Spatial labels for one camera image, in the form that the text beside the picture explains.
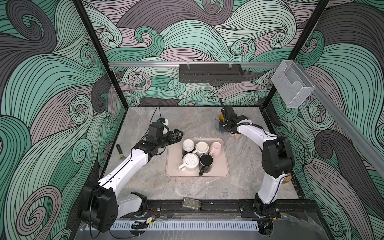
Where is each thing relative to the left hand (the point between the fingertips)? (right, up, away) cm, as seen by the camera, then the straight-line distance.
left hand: (179, 134), depth 81 cm
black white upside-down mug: (+5, -8, +5) cm, 10 cm away
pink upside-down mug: (+22, -11, +5) cm, 25 cm away
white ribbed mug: (+6, -16, +1) cm, 17 cm away
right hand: (+29, +3, +14) cm, 32 cm away
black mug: (+15, -15, -1) cm, 21 cm away
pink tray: (-4, -16, +10) cm, 19 cm away
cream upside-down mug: (+13, -9, +7) cm, 17 cm away
